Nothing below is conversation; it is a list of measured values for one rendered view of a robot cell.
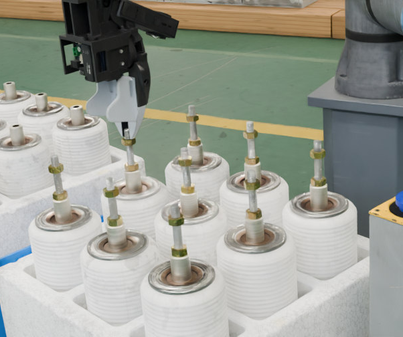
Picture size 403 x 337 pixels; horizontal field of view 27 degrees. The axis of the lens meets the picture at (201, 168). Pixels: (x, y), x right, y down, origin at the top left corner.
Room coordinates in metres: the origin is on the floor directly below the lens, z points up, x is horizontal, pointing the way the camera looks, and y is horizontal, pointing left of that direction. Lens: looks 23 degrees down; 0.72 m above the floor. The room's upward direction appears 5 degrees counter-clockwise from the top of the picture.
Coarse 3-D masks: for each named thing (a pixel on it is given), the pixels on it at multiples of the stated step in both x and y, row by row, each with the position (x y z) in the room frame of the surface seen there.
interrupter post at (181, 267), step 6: (174, 258) 0.81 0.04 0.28; (180, 258) 0.81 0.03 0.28; (186, 258) 0.81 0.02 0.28; (174, 264) 0.81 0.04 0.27; (180, 264) 0.81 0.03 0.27; (186, 264) 0.81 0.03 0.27; (174, 270) 0.81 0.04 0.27; (180, 270) 0.81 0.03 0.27; (186, 270) 0.81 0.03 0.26; (174, 276) 0.81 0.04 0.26; (180, 276) 0.81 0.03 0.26; (186, 276) 0.81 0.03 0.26
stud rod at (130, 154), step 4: (128, 128) 1.08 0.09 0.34; (124, 132) 1.07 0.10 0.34; (128, 132) 1.07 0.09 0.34; (128, 136) 1.07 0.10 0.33; (128, 148) 1.07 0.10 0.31; (132, 148) 1.07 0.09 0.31; (128, 152) 1.07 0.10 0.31; (132, 152) 1.07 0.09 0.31; (128, 156) 1.07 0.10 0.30; (132, 156) 1.07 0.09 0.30; (128, 160) 1.07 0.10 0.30; (132, 160) 1.07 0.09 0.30; (132, 164) 1.07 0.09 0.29
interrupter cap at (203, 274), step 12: (168, 264) 0.85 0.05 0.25; (192, 264) 0.84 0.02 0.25; (204, 264) 0.84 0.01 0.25; (156, 276) 0.82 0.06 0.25; (168, 276) 0.83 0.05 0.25; (192, 276) 0.82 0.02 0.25; (204, 276) 0.81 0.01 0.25; (156, 288) 0.80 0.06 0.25; (168, 288) 0.79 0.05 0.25; (180, 288) 0.79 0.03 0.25; (192, 288) 0.79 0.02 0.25; (204, 288) 0.79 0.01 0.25
